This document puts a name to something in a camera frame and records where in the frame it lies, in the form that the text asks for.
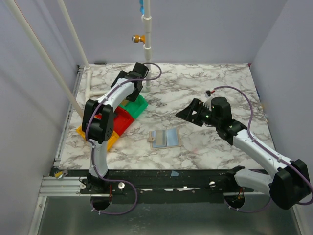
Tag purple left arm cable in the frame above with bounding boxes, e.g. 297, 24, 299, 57
88, 62, 162, 216

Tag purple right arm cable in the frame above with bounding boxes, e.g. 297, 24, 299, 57
211, 85, 313, 212

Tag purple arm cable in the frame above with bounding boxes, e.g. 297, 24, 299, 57
211, 85, 313, 212
88, 62, 162, 216

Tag black table front rail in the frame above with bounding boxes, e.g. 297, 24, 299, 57
80, 170, 243, 204

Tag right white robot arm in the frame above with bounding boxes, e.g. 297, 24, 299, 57
176, 97, 311, 210

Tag white pvc pipe frame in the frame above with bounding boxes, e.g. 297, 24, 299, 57
56, 0, 153, 118

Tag green plastic bin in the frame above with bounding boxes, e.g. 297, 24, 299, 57
120, 95, 148, 119

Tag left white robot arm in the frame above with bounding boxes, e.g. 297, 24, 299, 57
82, 62, 149, 193

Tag yellow plastic bin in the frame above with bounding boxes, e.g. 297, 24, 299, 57
76, 126, 120, 150

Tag red plastic bin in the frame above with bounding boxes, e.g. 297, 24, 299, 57
89, 105, 134, 141

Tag beige card holder wallet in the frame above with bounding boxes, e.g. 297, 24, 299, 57
147, 128, 181, 149

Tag white slanted pole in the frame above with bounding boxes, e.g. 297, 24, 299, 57
4, 0, 83, 119

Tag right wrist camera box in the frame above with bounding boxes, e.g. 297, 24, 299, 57
204, 90, 215, 106

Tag orange knob on pipe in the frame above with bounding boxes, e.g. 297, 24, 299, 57
132, 35, 145, 44

